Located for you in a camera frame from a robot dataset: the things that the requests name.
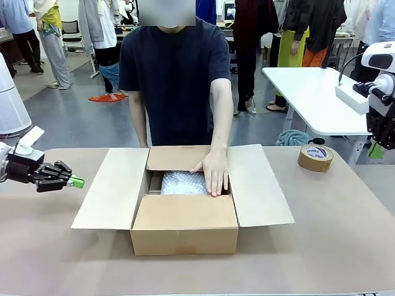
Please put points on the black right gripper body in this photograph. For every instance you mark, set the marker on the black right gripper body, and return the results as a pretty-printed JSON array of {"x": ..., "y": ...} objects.
[{"x": 381, "y": 118}]

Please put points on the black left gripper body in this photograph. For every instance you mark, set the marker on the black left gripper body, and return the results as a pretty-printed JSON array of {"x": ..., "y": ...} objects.
[{"x": 21, "y": 168}]

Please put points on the bubble wrap bundle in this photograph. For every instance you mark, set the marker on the bubble wrap bundle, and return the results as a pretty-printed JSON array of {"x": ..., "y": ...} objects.
[{"x": 182, "y": 183}]

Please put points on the brown cardboard box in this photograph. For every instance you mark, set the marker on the brown cardboard box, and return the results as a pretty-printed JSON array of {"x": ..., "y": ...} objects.
[{"x": 185, "y": 222}]

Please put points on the person's right forearm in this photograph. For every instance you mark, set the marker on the person's right forearm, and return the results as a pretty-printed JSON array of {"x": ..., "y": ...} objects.
[{"x": 137, "y": 120}]

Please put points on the person's left forearm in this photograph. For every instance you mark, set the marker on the person's left forearm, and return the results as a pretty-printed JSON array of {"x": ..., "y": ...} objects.
[{"x": 221, "y": 117}]

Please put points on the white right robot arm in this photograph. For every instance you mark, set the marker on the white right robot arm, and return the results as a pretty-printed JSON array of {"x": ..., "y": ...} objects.
[{"x": 381, "y": 61}]

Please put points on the person's left hand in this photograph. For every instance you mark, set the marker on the person's left hand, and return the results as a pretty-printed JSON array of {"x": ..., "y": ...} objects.
[{"x": 216, "y": 172}]

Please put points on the small black object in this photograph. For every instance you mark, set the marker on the small black object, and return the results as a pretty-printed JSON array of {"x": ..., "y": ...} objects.
[{"x": 317, "y": 141}]

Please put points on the brown packing tape roll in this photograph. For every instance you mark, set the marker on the brown packing tape roll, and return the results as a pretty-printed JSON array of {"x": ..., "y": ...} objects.
[{"x": 315, "y": 158}]

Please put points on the white side table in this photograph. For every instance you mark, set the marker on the white side table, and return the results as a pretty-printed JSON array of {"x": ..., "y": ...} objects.
[{"x": 302, "y": 92}]

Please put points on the orange cloth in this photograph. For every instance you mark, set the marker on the orange cloth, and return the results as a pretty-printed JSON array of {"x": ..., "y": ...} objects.
[{"x": 105, "y": 98}]

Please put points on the teal towel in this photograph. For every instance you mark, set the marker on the teal towel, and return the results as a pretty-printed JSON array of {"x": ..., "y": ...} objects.
[{"x": 291, "y": 138}]

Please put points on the person in pale shirt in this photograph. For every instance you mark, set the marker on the person in pale shirt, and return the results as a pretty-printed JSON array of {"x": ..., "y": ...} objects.
[{"x": 379, "y": 21}]

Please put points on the mannequin with orange trousers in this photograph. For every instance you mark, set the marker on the mannequin with orange trousers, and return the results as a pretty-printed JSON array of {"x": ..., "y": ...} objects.
[{"x": 324, "y": 27}]

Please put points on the mannequin with yellow apron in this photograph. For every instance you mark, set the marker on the mannequin with yellow apron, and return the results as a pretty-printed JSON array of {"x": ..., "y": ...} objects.
[{"x": 291, "y": 49}]

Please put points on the mannequin in yellow top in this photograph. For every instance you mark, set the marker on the mannequin in yellow top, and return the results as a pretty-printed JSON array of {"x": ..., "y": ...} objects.
[{"x": 55, "y": 52}]

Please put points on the person in light blue shirt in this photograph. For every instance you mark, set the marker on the person in light blue shirt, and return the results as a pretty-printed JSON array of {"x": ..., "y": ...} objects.
[{"x": 21, "y": 34}]

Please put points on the black mesh office chair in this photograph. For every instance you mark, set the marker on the black mesh office chair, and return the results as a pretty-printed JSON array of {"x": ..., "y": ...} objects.
[{"x": 71, "y": 34}]

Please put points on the person in navy T-shirt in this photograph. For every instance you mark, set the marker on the person in navy T-shirt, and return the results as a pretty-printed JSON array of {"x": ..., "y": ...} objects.
[{"x": 172, "y": 86}]

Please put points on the mannequin in gray hoodie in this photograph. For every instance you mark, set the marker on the mannequin in gray hoodie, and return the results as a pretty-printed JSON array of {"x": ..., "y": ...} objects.
[{"x": 98, "y": 27}]

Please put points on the person in blue sweater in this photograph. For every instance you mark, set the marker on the person in blue sweater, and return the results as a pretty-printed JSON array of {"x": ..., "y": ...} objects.
[{"x": 206, "y": 10}]

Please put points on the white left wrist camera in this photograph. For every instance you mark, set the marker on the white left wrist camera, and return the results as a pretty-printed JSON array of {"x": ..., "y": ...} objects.
[{"x": 29, "y": 140}]

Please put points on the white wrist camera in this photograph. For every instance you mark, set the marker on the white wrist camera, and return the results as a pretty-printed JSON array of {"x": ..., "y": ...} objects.
[
  {"x": 351, "y": 98},
  {"x": 29, "y": 140}
]

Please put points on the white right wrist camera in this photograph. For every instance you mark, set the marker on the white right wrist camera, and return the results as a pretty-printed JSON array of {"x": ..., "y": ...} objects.
[{"x": 351, "y": 98}]

